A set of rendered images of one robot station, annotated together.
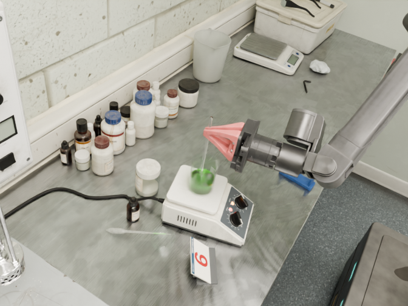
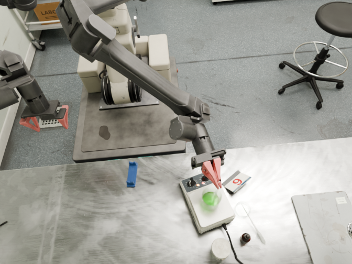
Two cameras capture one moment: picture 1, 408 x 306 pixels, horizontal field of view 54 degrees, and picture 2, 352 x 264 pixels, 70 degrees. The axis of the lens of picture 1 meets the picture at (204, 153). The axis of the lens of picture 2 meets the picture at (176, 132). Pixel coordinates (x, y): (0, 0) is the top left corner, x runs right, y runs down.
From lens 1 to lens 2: 0.87 m
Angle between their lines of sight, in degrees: 67
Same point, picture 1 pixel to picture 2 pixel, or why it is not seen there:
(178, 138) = not seen: outside the picture
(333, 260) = not seen: hidden behind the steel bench
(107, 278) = (284, 217)
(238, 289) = (231, 160)
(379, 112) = (168, 84)
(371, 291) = (128, 145)
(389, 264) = (103, 143)
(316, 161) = (207, 112)
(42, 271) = (315, 248)
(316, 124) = (183, 119)
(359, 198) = not seen: hidden behind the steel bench
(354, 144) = (188, 96)
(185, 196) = (223, 205)
